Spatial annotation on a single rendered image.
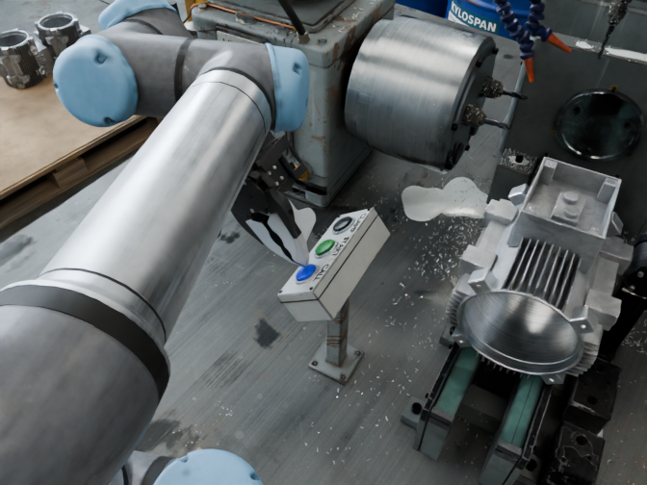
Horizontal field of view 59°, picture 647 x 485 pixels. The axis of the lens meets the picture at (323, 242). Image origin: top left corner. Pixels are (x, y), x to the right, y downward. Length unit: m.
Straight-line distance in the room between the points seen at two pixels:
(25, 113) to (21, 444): 2.71
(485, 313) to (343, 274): 0.24
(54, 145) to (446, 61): 1.98
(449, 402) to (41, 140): 2.23
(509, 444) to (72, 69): 0.65
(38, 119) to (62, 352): 2.61
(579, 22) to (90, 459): 1.11
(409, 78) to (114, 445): 0.81
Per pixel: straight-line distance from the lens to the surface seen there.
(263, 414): 0.93
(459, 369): 0.85
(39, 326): 0.27
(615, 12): 0.94
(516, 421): 0.83
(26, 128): 2.82
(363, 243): 0.76
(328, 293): 0.71
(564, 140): 1.18
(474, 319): 0.84
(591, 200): 0.83
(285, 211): 0.66
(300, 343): 0.99
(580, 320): 0.73
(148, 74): 0.54
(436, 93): 0.97
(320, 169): 1.14
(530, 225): 0.75
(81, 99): 0.56
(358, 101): 1.02
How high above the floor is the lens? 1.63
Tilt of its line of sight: 47 degrees down
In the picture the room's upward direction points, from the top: straight up
